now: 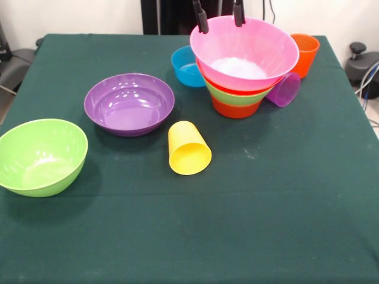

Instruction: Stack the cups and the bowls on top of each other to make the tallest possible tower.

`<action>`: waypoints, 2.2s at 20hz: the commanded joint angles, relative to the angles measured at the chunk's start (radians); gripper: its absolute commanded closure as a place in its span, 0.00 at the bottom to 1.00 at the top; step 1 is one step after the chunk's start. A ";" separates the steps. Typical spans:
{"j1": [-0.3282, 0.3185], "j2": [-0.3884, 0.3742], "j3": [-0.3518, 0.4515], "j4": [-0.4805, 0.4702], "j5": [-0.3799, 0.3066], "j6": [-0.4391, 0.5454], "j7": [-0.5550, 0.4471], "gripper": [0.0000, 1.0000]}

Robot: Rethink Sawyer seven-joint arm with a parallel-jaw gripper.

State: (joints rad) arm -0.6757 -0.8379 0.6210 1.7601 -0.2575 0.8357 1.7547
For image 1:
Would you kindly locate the green plastic bowl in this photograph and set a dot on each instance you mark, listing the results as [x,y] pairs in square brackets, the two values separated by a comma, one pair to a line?
[237,99]
[38,156]

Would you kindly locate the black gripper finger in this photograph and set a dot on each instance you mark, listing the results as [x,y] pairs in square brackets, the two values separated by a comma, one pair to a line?
[202,19]
[239,13]

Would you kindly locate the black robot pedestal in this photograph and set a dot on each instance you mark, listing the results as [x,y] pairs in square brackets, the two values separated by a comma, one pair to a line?
[168,17]

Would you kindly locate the purple plastic cup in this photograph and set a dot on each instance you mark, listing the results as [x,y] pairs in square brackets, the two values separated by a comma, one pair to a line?
[284,91]

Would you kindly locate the orange plastic cup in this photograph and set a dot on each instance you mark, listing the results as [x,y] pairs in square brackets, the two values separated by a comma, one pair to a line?
[308,59]

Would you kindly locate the dark green tablecloth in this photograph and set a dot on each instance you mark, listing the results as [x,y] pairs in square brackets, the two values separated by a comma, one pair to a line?
[89,242]

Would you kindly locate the black chair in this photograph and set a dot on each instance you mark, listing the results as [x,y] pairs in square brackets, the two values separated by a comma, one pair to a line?
[14,68]

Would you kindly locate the blue plastic bowl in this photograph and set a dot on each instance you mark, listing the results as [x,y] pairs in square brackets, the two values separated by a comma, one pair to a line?
[185,71]

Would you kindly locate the large orange plastic bowl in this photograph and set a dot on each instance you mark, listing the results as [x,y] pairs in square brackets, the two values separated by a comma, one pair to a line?
[219,86]

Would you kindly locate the purple plastic bowl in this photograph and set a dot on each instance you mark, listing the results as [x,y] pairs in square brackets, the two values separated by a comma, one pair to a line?
[127,106]

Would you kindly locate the yellow plastic cup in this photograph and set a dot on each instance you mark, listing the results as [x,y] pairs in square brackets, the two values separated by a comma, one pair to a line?
[188,159]

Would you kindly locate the pink plastic bowl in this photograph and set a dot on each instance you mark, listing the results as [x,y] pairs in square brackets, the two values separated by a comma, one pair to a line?
[245,44]

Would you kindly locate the small orange plastic bowl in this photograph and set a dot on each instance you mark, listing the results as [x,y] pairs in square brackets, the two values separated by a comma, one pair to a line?
[237,111]

